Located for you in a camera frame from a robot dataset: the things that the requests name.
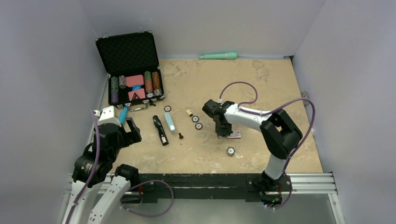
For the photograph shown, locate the pink card deck lower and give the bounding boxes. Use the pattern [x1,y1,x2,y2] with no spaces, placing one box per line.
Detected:
[128,89,146,101]

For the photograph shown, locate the purple cable loop front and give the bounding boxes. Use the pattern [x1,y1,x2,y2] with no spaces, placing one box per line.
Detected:
[120,180,175,217]

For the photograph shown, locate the small cork piece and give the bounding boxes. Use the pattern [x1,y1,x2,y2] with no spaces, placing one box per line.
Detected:
[186,110,193,117]

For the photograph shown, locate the pink card deck upper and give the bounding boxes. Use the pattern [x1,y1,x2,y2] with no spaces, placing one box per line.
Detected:
[126,74,145,87]

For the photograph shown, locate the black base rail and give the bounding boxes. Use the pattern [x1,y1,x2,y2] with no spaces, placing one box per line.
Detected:
[65,172,338,205]

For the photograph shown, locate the red staple box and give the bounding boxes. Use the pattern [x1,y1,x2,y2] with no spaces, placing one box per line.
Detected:
[217,131,241,139]

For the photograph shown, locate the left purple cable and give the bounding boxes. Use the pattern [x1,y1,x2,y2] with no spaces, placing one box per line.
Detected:
[64,111,101,224]

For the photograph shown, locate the green chip stack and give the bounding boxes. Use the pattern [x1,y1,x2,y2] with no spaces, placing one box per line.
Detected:
[111,77,119,104]

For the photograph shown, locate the pink card deck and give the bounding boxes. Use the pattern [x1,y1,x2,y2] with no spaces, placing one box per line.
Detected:
[126,74,145,87]
[128,89,146,101]

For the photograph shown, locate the poker chip near case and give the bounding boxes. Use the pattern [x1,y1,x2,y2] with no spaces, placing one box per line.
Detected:
[164,105,172,112]

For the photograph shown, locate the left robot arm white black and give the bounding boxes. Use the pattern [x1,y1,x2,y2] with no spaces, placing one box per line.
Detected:
[62,117,142,224]

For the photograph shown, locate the blue handled tool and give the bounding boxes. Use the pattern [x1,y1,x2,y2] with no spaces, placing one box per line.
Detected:
[118,106,128,125]

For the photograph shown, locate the mint green marker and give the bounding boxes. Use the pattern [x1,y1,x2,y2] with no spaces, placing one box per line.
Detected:
[199,52,238,60]

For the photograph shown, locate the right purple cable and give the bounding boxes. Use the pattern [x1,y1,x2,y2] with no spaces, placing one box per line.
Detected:
[219,81,316,211]

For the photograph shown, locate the poker chip upper middle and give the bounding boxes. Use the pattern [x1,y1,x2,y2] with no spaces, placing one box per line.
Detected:
[191,115,200,123]

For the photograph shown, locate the black poker chip case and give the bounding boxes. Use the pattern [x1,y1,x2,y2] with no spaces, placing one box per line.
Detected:
[95,31,165,108]

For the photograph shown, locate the orange black poker chip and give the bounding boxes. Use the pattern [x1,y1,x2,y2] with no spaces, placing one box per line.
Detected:
[195,123,203,130]

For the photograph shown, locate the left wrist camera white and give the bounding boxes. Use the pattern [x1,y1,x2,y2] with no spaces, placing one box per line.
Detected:
[93,106,121,126]

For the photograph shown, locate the black stapler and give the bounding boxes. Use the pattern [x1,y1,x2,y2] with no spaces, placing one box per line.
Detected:
[152,115,169,146]

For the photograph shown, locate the orange chip stack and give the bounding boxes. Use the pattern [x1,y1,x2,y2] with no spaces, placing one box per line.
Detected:
[152,72,162,96]

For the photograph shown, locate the light blue stapler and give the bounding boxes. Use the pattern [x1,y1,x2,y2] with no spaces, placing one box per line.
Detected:
[164,112,176,133]

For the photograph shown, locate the grey poker chip front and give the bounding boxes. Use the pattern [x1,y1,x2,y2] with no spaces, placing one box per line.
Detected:
[226,147,235,156]

